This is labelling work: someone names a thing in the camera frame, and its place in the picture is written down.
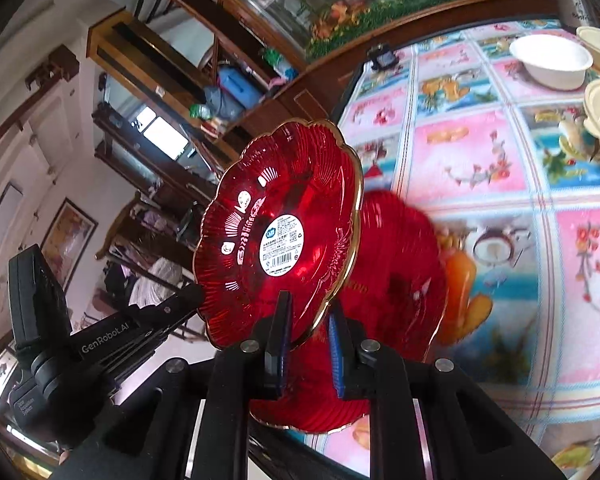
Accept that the wooden chair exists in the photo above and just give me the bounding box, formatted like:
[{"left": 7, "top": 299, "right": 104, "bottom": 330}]
[{"left": 96, "top": 192, "right": 216, "bottom": 343}]

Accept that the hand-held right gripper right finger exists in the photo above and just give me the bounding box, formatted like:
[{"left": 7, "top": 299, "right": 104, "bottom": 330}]
[{"left": 327, "top": 304, "right": 566, "bottom": 480}]

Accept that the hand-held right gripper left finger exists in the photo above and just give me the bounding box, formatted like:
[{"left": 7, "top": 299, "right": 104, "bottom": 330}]
[{"left": 55, "top": 290, "right": 294, "bottom": 480}]

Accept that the fruit print tablecloth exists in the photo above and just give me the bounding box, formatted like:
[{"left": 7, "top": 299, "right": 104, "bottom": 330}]
[{"left": 300, "top": 18, "right": 600, "bottom": 480}]

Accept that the blue bag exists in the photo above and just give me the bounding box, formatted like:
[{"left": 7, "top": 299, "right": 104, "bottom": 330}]
[{"left": 216, "top": 67, "right": 262, "bottom": 112}]

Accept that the red glass plate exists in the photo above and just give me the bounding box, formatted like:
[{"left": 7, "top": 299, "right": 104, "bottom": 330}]
[
  {"left": 249, "top": 189, "right": 449, "bottom": 435},
  {"left": 193, "top": 118, "right": 365, "bottom": 351}
]

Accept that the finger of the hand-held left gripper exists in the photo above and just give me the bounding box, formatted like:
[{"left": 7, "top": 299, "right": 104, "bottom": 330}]
[
  {"left": 107, "top": 327, "right": 201, "bottom": 401},
  {"left": 128, "top": 284, "right": 206, "bottom": 333}
]

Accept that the white bowl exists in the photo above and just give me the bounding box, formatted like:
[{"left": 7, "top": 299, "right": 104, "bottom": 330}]
[{"left": 508, "top": 34, "right": 594, "bottom": 92}]

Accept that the wooden shelf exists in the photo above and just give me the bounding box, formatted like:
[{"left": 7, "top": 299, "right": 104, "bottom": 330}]
[{"left": 87, "top": 10, "right": 221, "bottom": 116}]

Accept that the small black device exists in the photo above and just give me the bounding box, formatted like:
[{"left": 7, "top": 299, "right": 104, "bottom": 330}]
[{"left": 367, "top": 44, "right": 400, "bottom": 71}]

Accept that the framed wall picture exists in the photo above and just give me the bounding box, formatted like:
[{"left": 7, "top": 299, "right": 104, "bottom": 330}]
[{"left": 40, "top": 198, "right": 100, "bottom": 292}]

